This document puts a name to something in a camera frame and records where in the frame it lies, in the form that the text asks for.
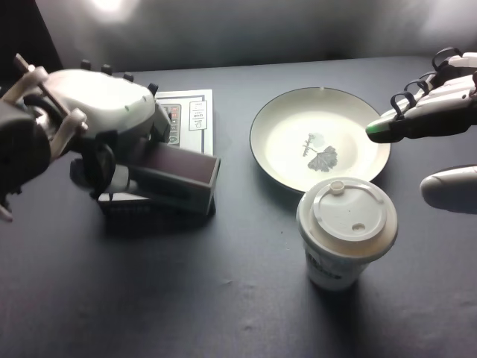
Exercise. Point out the white plate with leaf print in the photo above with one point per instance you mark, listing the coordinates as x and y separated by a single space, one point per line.
298 123

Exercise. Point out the grey calculator device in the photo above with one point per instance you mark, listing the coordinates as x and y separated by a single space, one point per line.
194 112

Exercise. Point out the purple and white box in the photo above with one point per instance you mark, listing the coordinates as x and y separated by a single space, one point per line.
179 164

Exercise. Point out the white paper cup with lid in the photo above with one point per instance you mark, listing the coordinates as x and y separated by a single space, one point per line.
346 223

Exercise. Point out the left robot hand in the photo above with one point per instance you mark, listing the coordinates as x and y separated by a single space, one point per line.
97 100

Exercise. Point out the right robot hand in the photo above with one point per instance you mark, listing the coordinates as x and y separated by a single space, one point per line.
428 119

